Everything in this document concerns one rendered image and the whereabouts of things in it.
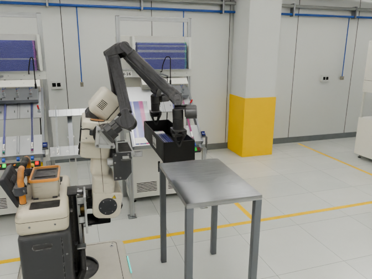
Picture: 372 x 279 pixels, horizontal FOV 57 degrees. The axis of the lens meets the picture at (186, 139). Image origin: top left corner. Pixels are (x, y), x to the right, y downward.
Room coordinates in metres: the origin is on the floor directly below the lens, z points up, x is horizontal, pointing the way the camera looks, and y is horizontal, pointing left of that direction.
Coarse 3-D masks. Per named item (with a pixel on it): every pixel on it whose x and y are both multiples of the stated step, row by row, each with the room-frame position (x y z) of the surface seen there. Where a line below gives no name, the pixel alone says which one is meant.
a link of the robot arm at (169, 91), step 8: (128, 48) 1.82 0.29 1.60; (128, 56) 1.83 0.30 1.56; (136, 56) 1.83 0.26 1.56; (136, 64) 1.82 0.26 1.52; (144, 64) 1.82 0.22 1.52; (144, 72) 1.81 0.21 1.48; (152, 72) 1.81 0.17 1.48; (152, 80) 1.80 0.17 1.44; (160, 80) 1.79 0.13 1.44; (160, 88) 1.78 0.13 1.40; (168, 88) 1.77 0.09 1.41; (168, 96) 1.76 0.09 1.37
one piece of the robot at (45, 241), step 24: (24, 168) 1.72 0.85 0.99; (72, 192) 1.83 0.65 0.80; (24, 216) 1.55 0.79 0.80; (48, 216) 1.57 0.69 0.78; (72, 216) 1.78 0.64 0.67; (24, 240) 1.54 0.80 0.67; (48, 240) 1.57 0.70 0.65; (72, 240) 1.77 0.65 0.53; (24, 264) 1.54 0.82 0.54; (48, 264) 1.57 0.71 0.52; (72, 264) 1.62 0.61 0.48
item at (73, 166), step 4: (68, 136) 2.98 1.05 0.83; (68, 140) 2.94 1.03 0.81; (68, 144) 2.94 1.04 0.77; (72, 164) 2.94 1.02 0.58; (76, 164) 2.96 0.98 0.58; (72, 168) 2.94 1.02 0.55; (76, 168) 2.95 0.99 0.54; (72, 172) 2.94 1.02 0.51; (76, 172) 2.95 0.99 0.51; (72, 176) 2.94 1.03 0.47; (76, 176) 2.95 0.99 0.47; (72, 180) 2.94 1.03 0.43; (76, 180) 2.95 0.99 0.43; (72, 184) 2.94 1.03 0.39; (76, 184) 2.95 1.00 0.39; (84, 224) 2.91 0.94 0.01
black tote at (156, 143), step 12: (156, 120) 2.30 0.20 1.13; (168, 120) 2.30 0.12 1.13; (144, 132) 2.25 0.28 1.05; (168, 132) 2.31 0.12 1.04; (156, 144) 1.90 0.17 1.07; (168, 144) 1.74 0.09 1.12; (192, 144) 1.78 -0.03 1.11; (168, 156) 1.74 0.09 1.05; (180, 156) 1.76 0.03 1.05; (192, 156) 1.78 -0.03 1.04
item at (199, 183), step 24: (168, 168) 2.25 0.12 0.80; (192, 168) 2.26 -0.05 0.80; (216, 168) 2.26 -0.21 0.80; (192, 192) 1.85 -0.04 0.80; (216, 192) 1.85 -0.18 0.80; (240, 192) 1.86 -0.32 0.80; (192, 216) 1.71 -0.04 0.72; (216, 216) 2.45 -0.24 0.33; (192, 240) 1.71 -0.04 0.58; (192, 264) 1.71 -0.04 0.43
